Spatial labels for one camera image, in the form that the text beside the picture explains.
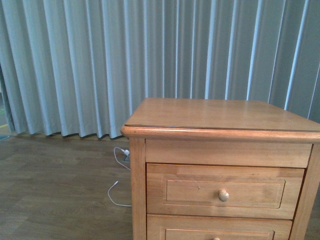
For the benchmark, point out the wooden drawer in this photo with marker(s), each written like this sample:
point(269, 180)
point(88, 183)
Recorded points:
point(165, 227)
point(223, 191)

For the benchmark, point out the grey floor socket box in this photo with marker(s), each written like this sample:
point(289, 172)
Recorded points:
point(126, 159)

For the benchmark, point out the wooden nightstand cabinet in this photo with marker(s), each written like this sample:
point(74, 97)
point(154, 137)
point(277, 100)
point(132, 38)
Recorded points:
point(231, 133)

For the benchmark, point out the grey pleated curtain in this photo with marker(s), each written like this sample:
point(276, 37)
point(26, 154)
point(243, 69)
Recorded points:
point(83, 66)

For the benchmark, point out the grey floor mat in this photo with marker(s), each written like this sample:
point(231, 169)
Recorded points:
point(4, 137)

